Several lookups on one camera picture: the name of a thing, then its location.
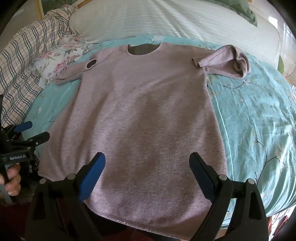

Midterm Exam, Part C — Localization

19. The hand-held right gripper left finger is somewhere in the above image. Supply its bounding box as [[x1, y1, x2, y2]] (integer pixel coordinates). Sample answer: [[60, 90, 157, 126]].
[[25, 152, 106, 241]]

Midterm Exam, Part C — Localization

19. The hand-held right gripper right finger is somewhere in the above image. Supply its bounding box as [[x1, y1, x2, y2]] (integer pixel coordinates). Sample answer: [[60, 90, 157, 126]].
[[189, 152, 269, 241]]

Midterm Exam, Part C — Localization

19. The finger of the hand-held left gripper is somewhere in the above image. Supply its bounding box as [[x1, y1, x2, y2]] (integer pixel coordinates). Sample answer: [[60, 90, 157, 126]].
[[10, 131, 51, 150], [13, 121, 33, 133]]

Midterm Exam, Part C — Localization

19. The pink knit sweater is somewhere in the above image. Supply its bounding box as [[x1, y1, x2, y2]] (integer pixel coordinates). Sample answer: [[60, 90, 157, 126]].
[[38, 44, 252, 238]]

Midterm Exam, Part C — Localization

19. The person's left hand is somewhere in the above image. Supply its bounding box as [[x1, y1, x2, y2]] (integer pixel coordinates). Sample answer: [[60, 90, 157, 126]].
[[0, 167, 22, 196]]

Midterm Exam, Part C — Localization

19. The plaid checked cloth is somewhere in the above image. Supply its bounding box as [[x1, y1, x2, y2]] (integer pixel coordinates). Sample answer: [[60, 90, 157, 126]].
[[0, 11, 73, 128]]

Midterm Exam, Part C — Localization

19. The teal floral bedsheet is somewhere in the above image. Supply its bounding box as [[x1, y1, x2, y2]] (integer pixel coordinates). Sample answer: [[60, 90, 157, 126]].
[[22, 35, 296, 218]]

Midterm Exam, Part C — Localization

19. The pink floral cloth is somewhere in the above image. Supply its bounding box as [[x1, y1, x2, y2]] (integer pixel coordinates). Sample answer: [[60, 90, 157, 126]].
[[34, 37, 94, 87]]

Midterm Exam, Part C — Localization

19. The framed landscape painting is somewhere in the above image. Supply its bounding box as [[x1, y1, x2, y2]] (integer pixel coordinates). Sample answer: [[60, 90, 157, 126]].
[[38, 0, 91, 22]]

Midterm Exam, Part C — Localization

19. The white striped pillow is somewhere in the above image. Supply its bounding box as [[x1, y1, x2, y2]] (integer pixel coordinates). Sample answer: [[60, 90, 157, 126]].
[[69, 0, 282, 66]]

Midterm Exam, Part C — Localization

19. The green pillow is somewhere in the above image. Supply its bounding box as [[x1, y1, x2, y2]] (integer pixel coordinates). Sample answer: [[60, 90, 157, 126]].
[[228, 0, 258, 27]]

